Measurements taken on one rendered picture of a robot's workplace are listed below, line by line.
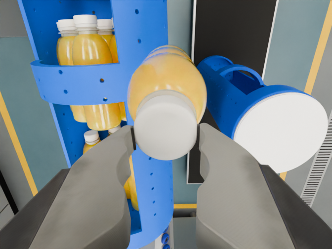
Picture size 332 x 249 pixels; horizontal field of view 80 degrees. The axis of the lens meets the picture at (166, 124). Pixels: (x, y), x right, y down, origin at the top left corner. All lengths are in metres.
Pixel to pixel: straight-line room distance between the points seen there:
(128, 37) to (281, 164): 0.60
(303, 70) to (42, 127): 2.18
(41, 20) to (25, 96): 1.45
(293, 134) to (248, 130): 0.14
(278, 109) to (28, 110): 1.82
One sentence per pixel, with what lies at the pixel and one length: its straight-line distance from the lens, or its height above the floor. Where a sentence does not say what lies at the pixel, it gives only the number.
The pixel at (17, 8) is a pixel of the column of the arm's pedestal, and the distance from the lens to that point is 1.35.
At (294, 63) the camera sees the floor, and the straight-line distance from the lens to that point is 1.86.
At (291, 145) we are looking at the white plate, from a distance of 0.73.
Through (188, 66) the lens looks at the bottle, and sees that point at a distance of 0.16.
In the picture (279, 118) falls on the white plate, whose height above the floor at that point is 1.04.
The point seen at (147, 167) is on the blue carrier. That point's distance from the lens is 0.45.
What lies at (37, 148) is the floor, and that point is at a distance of 2.17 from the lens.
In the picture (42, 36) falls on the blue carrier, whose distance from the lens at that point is 0.55.
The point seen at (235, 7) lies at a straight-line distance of 1.48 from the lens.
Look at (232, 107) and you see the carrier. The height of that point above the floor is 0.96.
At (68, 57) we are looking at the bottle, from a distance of 0.46.
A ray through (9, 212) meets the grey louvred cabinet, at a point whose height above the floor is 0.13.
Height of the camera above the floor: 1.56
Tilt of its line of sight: 65 degrees down
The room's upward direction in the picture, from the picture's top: 179 degrees clockwise
